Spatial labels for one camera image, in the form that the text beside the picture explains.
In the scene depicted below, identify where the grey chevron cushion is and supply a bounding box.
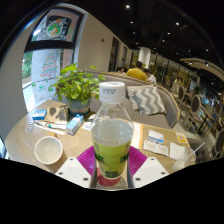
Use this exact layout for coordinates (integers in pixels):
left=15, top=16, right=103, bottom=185
left=126, top=85, right=167, bottom=116

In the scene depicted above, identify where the dark grey armchair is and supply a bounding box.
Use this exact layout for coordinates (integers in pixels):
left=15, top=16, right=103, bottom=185
left=186, top=137, right=214, bottom=162

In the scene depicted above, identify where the pill blister pack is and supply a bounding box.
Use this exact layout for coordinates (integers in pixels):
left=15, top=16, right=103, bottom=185
left=24, top=121, right=34, bottom=133

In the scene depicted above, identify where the white blue-print card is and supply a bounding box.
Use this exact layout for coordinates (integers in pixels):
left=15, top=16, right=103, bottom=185
left=147, top=129, right=165, bottom=145

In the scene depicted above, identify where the person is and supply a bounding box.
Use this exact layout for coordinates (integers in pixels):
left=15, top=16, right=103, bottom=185
left=125, top=60, right=148, bottom=82
left=143, top=68, right=158, bottom=85
left=170, top=76, right=183, bottom=95

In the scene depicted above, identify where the group of dining chairs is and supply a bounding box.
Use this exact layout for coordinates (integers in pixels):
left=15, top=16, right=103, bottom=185
left=164, top=76, right=224, bottom=161

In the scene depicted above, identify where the light blue carton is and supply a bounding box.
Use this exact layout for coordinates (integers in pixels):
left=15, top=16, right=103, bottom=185
left=65, top=113, right=85, bottom=136

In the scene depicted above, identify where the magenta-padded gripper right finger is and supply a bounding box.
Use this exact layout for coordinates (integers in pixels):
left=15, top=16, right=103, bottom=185
left=124, top=145, right=170, bottom=189

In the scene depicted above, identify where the group of ceiling lights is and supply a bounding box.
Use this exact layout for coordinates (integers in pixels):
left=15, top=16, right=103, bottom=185
left=123, top=3, right=214, bottom=68

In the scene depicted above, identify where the clear green-label drink bottle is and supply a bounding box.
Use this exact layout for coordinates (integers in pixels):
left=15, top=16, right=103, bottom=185
left=90, top=80, right=135, bottom=181

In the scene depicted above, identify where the small blue box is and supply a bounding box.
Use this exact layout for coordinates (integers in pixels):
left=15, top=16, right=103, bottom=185
left=31, top=109, right=48, bottom=121

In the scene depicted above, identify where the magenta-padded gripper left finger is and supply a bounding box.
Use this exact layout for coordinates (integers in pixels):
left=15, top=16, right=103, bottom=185
left=54, top=145, right=99, bottom=190

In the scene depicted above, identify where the yellow square card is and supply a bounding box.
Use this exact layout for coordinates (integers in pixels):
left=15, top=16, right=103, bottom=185
left=175, top=132, right=189, bottom=145

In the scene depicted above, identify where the brown paper cup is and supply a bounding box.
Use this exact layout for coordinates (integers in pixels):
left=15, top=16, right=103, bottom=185
left=34, top=135, right=64, bottom=166

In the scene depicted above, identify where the large painted glass window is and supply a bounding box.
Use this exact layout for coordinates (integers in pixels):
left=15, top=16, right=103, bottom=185
left=21, top=8, right=84, bottom=113

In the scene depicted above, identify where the green potted plant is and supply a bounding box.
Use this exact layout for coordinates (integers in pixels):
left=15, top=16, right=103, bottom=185
left=48, top=63, right=107, bottom=117

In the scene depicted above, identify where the open white menu leaflet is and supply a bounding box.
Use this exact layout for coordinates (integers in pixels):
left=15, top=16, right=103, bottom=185
left=81, top=113, right=144, bottom=150

